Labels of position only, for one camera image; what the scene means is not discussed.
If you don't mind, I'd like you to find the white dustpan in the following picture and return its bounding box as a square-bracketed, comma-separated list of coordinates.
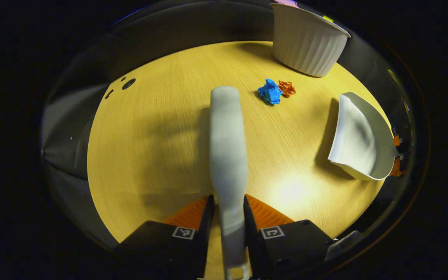
[327, 92, 401, 181]

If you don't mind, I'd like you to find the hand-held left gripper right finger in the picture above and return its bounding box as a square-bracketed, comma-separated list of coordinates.
[243, 194, 335, 280]

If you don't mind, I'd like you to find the orange paper scrap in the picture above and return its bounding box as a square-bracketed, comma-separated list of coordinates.
[278, 80, 297, 98]

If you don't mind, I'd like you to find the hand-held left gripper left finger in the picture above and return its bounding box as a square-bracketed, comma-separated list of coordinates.
[115, 194, 215, 280]

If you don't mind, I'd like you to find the white garbage bin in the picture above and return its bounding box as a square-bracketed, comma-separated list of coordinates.
[270, 3, 352, 78]

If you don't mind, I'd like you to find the blue paper scrap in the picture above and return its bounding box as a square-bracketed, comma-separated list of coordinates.
[257, 79, 283, 106]

